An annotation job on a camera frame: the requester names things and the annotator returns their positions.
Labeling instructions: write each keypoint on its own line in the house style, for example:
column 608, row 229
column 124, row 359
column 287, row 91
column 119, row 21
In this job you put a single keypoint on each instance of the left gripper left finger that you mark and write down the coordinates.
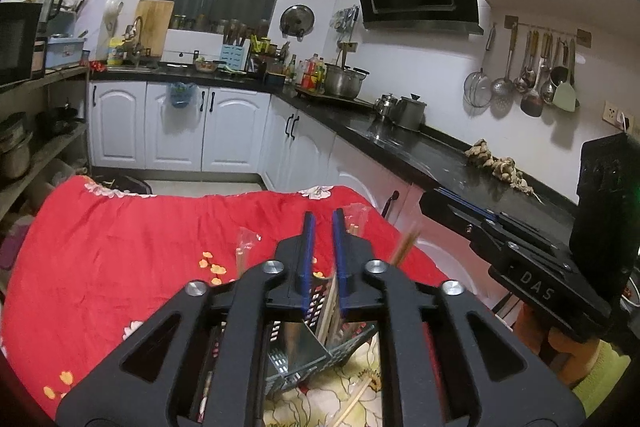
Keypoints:
column 199, row 360

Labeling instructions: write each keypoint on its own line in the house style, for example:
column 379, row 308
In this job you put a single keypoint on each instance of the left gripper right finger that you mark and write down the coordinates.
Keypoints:
column 446, row 360

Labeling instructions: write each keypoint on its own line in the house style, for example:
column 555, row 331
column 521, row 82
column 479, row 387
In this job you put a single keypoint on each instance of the green right sleeve forearm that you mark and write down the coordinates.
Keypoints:
column 607, row 371

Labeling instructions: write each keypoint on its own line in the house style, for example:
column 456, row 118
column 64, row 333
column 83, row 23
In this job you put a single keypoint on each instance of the right hand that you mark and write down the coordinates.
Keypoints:
column 580, row 357

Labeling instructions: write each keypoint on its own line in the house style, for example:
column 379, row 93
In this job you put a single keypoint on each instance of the dark green utensil basket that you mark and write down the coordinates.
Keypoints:
column 309, row 356

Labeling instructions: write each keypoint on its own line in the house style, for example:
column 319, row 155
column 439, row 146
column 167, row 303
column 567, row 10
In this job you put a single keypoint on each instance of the ginger roots pile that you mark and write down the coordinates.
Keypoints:
column 502, row 168

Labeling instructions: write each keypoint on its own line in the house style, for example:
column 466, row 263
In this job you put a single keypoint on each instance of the steel canister pot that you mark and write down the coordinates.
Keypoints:
column 409, row 112

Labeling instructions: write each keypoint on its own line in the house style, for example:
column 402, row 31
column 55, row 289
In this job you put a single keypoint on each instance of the red floral tablecloth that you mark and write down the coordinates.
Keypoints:
column 96, row 263

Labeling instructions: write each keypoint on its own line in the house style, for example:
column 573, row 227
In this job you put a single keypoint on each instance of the steel kettle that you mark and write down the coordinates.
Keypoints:
column 384, row 106

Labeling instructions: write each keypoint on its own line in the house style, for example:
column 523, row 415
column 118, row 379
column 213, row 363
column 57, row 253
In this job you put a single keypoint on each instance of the steel stock pot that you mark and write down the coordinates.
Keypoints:
column 344, row 82

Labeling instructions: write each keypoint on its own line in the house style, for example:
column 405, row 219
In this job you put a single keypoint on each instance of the blue knife block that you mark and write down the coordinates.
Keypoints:
column 233, row 56

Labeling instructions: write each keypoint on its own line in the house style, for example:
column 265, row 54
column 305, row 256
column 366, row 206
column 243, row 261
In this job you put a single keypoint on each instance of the white disinfection box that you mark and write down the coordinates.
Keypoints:
column 185, row 46

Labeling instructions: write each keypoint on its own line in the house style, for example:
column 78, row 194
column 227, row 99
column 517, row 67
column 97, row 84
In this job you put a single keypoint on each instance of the hanging pot lid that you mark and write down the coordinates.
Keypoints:
column 297, row 21

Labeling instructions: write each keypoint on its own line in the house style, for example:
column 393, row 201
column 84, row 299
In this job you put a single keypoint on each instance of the wooden cutting board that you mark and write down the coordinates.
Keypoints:
column 156, row 16

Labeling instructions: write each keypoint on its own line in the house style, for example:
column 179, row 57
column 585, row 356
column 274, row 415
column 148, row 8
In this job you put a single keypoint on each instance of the black microwave oven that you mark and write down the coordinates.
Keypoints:
column 18, row 32

